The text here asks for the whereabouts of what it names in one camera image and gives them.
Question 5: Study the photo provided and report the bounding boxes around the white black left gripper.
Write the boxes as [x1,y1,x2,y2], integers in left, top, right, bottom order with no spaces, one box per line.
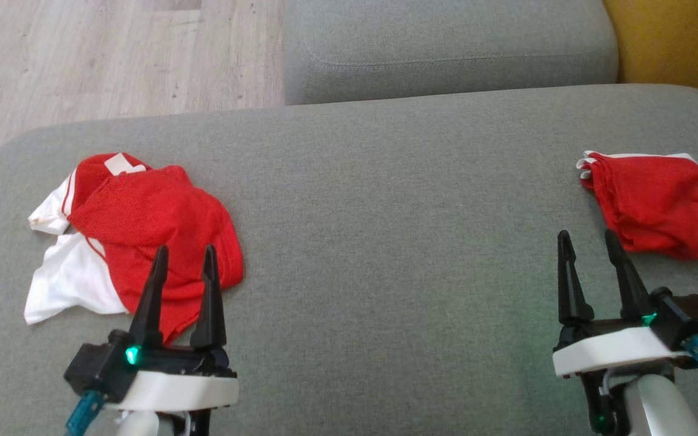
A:
[107,245,240,414]

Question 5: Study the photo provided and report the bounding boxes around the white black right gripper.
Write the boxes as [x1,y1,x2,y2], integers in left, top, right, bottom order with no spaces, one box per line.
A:
[552,229,690,380]

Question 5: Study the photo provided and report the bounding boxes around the red jersey with white sleeves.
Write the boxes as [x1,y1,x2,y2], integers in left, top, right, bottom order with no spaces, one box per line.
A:
[24,153,245,346]

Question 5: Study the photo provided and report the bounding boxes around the red shorts with white trim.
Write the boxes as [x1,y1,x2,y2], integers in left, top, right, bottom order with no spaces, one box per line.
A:
[576,150,698,260]

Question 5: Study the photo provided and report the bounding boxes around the large yellow back cushion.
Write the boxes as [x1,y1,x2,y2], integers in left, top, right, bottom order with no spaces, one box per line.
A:
[602,0,698,110]

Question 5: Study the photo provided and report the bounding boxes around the left camera cable blue plug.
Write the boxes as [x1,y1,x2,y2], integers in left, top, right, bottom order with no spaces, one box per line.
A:
[64,391,105,436]

